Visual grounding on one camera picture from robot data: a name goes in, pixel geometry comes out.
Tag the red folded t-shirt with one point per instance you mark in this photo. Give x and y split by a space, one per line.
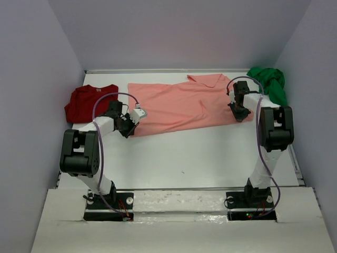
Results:
81 104

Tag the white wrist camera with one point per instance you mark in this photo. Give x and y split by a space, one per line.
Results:
231 95
137 114

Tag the pink t-shirt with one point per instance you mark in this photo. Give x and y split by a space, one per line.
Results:
199 102

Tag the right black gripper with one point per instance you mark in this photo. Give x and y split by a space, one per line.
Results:
239 112

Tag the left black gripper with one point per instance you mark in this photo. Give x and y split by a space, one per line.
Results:
129 127

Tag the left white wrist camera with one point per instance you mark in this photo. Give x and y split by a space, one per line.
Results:
137 114

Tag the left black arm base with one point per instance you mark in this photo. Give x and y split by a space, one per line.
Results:
116 206

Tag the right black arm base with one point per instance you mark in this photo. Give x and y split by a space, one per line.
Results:
252 203

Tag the green crumpled t-shirt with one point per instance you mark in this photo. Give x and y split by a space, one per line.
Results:
273 82

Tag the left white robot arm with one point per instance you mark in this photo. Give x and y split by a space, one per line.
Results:
82 154

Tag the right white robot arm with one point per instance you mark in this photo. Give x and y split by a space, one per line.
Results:
274 133

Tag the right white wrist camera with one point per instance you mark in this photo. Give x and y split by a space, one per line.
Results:
231 95

